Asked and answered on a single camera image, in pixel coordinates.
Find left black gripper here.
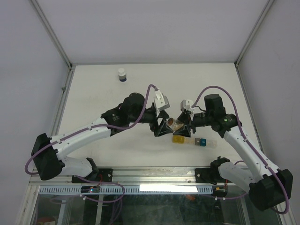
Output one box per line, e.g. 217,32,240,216
129,108,173,136

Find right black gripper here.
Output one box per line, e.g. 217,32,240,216
172,111,213,137

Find clear bottle cap orange label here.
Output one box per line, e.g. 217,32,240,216
167,118,176,127

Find clear bottle yellow pills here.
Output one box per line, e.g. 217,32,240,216
170,119,184,131

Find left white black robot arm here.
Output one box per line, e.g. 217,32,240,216
31,90,172,182

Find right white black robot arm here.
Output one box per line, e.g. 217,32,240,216
173,94,293,211

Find white cap blue pill bottle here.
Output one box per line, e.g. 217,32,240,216
118,68,127,82

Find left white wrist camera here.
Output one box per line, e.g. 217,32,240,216
154,89,170,115

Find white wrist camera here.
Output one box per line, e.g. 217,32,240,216
180,99,195,112
154,89,170,115

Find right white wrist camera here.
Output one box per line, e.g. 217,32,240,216
180,99,195,112

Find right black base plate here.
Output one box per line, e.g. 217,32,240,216
195,167,225,185

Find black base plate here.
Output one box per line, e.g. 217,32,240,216
195,167,225,185
84,168,113,183

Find aluminium mounting rail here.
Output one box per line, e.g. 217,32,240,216
30,166,244,186

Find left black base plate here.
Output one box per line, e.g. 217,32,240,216
84,168,113,183

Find right aluminium frame post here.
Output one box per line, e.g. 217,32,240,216
234,0,275,67

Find aluminium frame post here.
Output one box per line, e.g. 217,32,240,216
29,0,73,68
234,0,275,67

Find white slotted cable duct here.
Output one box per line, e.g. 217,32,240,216
39,184,213,195

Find left aluminium frame post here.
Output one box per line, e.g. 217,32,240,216
29,0,73,68

